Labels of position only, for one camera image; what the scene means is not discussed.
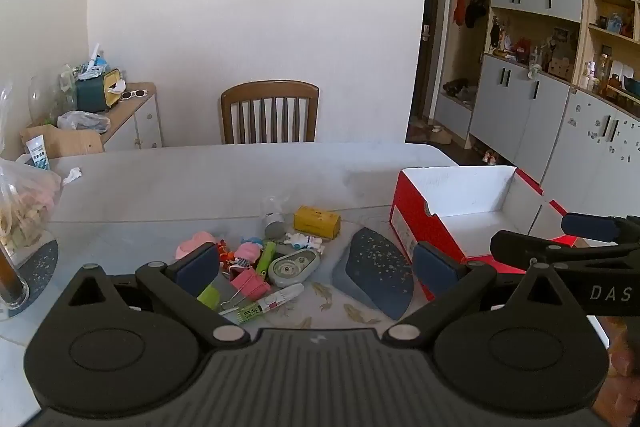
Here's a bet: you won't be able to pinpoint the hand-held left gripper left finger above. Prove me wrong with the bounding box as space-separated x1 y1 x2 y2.
67 243 251 349

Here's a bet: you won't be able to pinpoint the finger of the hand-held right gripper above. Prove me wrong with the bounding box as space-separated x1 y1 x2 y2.
489 229 640 271
560 212 640 244

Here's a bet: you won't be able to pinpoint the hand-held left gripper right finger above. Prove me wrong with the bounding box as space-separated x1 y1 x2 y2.
382 241 583 350

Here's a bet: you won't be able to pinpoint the red orange toy figure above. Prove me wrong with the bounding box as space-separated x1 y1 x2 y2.
216 239 238 270

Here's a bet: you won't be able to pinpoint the pink plush doll keychain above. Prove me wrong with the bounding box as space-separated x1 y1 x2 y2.
234 236 265 269

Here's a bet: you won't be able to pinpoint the pink binder clip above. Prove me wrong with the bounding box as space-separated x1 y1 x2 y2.
220 268 273 313

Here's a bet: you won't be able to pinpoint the lime green highlighter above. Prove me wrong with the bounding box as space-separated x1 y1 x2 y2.
256 241 277 277

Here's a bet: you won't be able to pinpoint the red cardboard shoe box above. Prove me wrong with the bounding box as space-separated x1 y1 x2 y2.
389 165 588 303

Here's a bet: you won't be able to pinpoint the white pen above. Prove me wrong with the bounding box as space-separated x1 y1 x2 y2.
220 283 305 327

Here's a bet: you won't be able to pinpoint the grey-blue correction tape dispenser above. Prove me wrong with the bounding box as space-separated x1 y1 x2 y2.
267 249 321 288

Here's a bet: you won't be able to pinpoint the white blue astronaut toy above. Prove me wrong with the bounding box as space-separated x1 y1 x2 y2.
284 232 326 254

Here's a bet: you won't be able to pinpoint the yellow rectangular box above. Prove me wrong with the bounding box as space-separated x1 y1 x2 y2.
293 205 342 242

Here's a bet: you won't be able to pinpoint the person's right hand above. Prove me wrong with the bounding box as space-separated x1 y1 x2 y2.
589 317 640 427

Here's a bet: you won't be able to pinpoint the pink plastic toy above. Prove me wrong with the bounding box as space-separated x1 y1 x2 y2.
175 231 217 260

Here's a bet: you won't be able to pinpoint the dark blue speckled placemat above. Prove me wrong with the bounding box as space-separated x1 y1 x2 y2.
0 237 60 319
331 227 416 322

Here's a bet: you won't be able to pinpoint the glass dome jar silver base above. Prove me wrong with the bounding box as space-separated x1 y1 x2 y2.
260 196 286 239

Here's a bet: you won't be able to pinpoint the beige slippers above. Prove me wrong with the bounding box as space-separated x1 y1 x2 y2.
425 122 454 144

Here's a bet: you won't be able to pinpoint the white wooden-top side cabinet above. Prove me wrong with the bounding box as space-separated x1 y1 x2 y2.
60 82 163 152

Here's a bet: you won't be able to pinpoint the brown cardboard box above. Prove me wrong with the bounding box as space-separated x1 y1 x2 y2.
20 124 106 158

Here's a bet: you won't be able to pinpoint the clear bag of snacks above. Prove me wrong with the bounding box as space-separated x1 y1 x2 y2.
0 157 63 268

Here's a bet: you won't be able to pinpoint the clear plastic bag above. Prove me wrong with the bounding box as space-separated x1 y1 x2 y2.
57 111 111 134

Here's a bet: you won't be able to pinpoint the glass cup with dark drink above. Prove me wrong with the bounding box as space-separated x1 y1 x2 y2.
0 247 31 314

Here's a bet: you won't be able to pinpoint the dark brown door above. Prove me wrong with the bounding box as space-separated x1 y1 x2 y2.
410 0 444 142

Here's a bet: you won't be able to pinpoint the wooden chair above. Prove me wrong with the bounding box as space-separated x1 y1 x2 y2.
220 80 321 145

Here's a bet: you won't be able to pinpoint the white tube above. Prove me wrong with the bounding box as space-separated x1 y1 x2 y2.
26 134 52 171

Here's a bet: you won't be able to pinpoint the teal yellow tissue box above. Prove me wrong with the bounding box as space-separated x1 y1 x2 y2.
75 68 126 112

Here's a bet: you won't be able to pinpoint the clear glass vase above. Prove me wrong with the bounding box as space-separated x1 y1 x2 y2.
27 74 76 125

